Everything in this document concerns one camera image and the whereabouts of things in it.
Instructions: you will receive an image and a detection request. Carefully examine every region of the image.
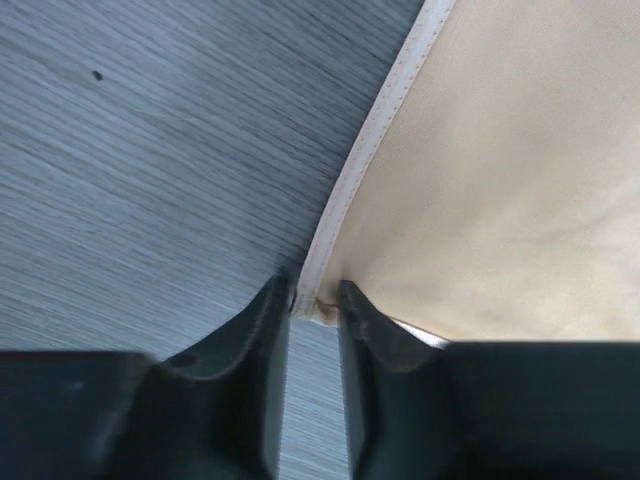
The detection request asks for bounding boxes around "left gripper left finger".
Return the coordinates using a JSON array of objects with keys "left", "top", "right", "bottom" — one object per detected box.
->
[{"left": 1, "top": 274, "right": 291, "bottom": 479}]

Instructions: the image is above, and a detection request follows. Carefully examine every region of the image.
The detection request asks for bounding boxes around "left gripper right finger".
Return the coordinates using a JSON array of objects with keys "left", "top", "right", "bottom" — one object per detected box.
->
[{"left": 338, "top": 281, "right": 639, "bottom": 479}]

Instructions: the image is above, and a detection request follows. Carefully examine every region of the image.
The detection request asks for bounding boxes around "peach cloth napkin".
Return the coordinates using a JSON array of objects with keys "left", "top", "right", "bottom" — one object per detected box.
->
[{"left": 294, "top": 1, "right": 639, "bottom": 341}]

